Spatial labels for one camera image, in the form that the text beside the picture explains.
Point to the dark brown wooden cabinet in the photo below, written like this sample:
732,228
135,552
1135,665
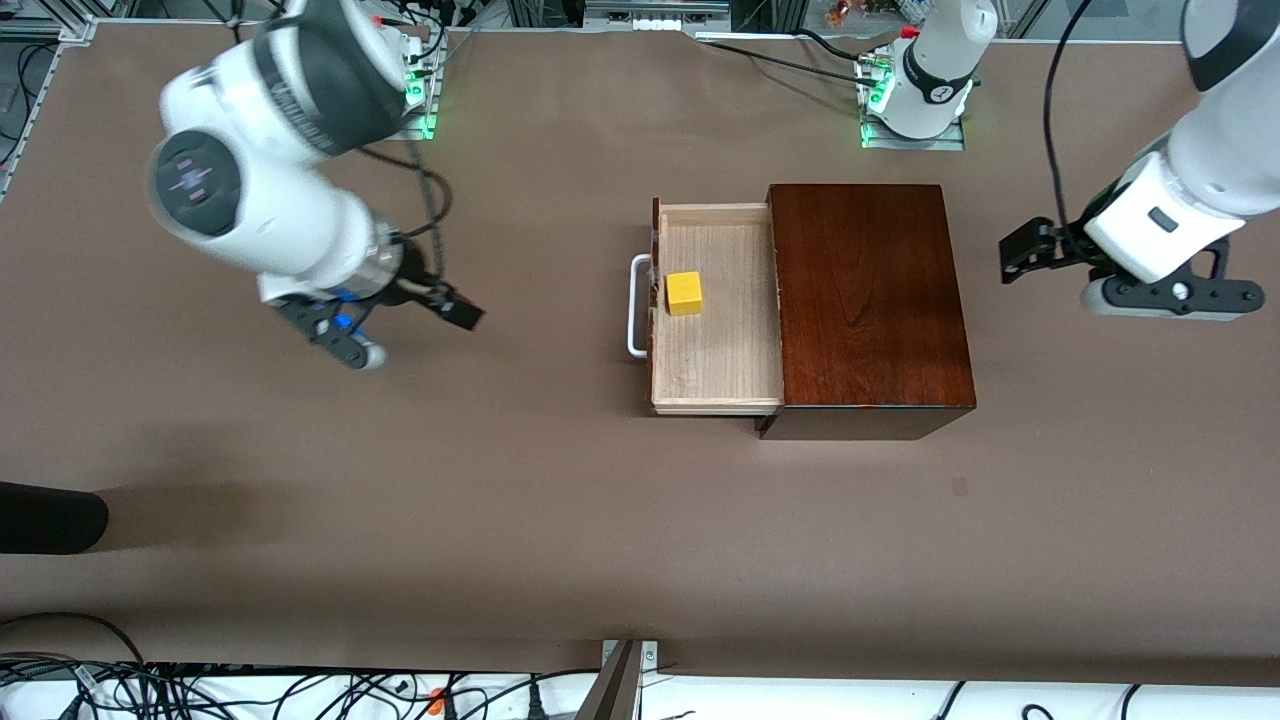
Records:
870,300

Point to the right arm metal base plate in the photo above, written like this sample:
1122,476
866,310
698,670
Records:
425,120

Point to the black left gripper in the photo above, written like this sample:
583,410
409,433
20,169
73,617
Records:
1062,247

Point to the black cylinder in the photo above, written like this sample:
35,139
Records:
50,518

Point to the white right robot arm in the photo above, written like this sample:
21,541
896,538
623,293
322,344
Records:
260,210

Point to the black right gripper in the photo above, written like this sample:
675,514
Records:
416,284

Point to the yellow wooden block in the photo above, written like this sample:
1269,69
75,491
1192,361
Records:
685,295

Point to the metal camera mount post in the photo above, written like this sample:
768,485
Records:
615,690

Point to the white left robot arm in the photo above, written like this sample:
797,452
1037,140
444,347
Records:
1200,160

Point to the grey power strip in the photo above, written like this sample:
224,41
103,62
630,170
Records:
655,18

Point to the aluminium frame rail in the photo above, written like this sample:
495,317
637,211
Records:
75,33

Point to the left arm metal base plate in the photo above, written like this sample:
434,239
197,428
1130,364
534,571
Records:
930,144

